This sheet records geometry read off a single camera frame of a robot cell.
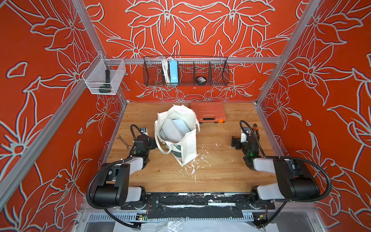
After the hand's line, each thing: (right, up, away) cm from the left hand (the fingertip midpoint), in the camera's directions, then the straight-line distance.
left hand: (148, 137), depth 93 cm
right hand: (+61, +2, -1) cm, 61 cm away
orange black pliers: (+76, +6, +10) cm, 77 cm away
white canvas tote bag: (+25, -6, -11) cm, 28 cm away
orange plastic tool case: (+43, +17, +15) cm, 49 cm away
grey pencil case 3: (+11, +2, -6) cm, 12 cm away
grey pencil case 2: (+22, +7, -4) cm, 24 cm away
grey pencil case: (+16, +5, -8) cm, 18 cm away
